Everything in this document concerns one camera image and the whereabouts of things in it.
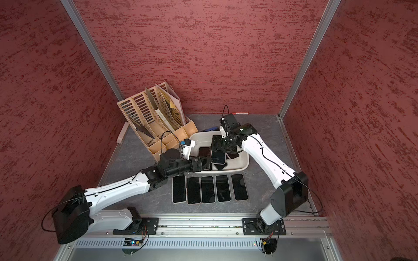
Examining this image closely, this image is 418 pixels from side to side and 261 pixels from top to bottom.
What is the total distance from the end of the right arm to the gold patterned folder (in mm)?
383

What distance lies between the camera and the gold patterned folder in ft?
2.99

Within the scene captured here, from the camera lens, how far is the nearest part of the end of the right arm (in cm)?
55
